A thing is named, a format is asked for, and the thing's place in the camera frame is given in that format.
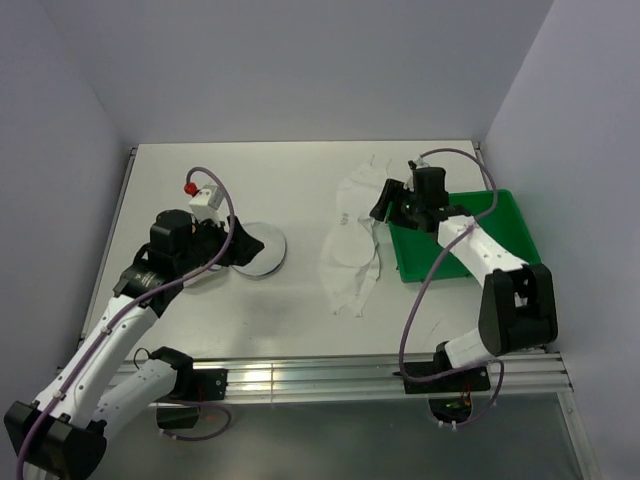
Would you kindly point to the white garments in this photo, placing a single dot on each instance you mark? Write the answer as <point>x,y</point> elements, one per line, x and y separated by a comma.
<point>349,265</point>

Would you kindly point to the aluminium mounting rail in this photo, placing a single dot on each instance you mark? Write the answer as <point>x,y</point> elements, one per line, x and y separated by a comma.
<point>363,378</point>

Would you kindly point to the green plastic bin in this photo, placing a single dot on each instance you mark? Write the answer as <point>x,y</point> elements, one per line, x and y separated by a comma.
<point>415,251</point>

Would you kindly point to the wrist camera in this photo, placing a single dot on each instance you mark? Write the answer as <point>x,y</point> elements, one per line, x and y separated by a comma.
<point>205,201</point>
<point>419,167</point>

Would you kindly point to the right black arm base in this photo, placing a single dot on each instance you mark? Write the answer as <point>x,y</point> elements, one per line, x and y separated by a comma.
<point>467,380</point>

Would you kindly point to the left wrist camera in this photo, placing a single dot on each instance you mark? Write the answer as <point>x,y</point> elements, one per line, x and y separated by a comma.
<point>205,201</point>

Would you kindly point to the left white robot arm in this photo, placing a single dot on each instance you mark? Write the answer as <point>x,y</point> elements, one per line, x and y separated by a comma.
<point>66,429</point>

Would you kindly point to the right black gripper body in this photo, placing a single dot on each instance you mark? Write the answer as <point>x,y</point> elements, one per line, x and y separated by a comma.
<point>417,205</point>

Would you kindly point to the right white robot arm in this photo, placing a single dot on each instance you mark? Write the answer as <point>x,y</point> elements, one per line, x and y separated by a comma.
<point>517,309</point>

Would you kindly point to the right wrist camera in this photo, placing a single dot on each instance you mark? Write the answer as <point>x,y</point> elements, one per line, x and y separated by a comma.
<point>419,167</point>

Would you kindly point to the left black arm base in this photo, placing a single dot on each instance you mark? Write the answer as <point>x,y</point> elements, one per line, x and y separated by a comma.
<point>199,385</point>

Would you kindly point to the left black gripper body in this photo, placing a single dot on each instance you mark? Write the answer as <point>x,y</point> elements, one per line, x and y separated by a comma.
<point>201,250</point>

